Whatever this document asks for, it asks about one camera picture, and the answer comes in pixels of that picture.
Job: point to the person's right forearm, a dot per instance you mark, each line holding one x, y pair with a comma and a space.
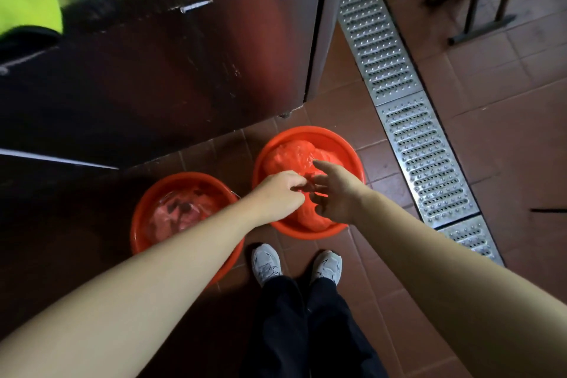
443, 284

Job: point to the person's right fingers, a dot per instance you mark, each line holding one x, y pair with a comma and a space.
320, 184

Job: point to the person's left hand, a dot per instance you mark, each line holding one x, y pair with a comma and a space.
274, 196

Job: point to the person's left fingers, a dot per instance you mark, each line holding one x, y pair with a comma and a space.
299, 189

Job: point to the stainless steel cabinet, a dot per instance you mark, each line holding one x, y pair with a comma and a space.
177, 63

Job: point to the red plastic bag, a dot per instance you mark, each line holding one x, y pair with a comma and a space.
292, 157

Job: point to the person's white shoe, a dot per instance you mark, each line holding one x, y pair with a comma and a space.
327, 267
266, 263

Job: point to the person's left forearm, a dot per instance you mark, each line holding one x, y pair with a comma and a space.
146, 284

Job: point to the perforated metal drain grate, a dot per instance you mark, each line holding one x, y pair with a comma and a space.
427, 160
378, 50
473, 238

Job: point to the red plastic basin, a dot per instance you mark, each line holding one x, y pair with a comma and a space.
330, 138

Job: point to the person's right white shoe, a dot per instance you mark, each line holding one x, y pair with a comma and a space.
327, 267

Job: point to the person's right hand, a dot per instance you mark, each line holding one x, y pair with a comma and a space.
343, 196

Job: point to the person's left white shoe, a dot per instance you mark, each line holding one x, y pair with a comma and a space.
266, 263

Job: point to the red plastic bucket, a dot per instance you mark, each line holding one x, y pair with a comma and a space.
141, 214

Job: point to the clear bag of meat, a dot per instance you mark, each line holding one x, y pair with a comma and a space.
181, 214

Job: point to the person's black trousers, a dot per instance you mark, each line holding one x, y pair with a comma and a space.
310, 338

